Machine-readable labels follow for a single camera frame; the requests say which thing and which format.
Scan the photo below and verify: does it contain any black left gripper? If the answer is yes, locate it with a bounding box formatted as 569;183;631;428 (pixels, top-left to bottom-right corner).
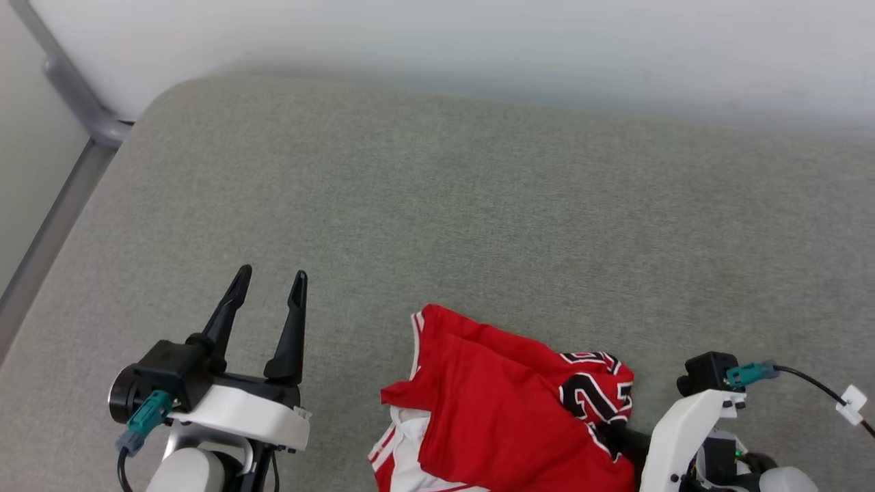
186;265;308;410

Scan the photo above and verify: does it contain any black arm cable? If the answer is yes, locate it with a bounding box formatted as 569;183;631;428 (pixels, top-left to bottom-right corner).
116;448;137;492
772;365;875;439

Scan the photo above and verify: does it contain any white cable tag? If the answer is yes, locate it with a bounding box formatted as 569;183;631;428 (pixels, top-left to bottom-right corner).
835;384;869;426

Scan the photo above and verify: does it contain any white left camera bracket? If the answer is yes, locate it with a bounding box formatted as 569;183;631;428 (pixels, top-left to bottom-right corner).
166;384;312;453

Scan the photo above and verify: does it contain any white camera bracket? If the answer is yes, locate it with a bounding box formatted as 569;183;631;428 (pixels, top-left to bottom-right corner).
638;388;747;492
166;384;312;453

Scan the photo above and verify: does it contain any grey metal pipe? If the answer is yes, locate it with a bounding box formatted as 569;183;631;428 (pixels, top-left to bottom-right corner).
0;0;135;359

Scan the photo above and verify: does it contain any teal cable connector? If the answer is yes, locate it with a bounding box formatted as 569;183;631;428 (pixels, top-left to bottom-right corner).
115;389;175;457
725;360;781;389

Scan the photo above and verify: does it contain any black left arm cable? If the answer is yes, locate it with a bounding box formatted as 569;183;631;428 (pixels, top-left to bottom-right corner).
116;448;137;492

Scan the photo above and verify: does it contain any red and white jersey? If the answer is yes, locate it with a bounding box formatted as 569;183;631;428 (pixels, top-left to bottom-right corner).
368;303;640;492

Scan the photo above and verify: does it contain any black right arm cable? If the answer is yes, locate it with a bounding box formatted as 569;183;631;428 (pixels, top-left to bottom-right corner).
772;365;875;439

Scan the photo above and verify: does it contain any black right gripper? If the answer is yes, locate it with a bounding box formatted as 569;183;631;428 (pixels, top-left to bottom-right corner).
605;424;761;492

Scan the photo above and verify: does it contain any white right camera bracket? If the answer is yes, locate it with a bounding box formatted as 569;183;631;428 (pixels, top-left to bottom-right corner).
638;388;747;492

